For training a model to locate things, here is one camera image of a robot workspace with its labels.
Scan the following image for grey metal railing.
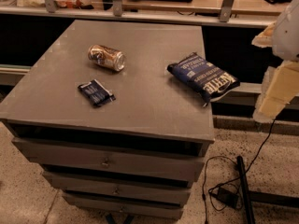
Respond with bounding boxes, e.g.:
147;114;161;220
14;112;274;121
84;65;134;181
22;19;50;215
0;0;291;27

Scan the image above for bottom grey drawer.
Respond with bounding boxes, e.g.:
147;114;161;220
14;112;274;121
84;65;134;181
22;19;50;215
63;192;183;219

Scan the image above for middle grey drawer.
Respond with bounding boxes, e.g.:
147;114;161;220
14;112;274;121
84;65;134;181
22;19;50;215
43;171;191;206

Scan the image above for top grey drawer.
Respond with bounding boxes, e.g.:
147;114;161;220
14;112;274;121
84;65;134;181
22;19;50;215
12;138;203;182

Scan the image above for orange soda can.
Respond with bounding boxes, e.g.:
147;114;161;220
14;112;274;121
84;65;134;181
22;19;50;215
88;45;125;72

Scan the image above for grey drawer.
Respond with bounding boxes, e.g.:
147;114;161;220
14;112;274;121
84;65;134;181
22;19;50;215
12;138;203;182
63;192;183;219
43;171;191;206

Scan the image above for grey drawer cabinet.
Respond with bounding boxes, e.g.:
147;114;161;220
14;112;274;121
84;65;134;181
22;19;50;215
1;21;214;209

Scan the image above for black floor bar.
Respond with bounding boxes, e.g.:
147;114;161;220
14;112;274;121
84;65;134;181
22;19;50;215
236;156;299;224

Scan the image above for black power adapter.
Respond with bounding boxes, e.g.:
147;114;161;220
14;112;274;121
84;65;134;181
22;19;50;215
217;188;238;208

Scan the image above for black power cable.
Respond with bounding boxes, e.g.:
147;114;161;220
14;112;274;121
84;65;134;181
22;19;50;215
201;119;277;224

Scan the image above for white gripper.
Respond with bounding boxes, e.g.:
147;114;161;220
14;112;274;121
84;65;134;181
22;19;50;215
251;0;299;122

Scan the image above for small dark snack packet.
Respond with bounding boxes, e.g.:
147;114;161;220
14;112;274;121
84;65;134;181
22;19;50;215
78;79;115;107

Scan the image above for blue kettle chips bag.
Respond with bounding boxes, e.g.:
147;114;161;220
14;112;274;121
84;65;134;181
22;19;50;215
167;52;240;106

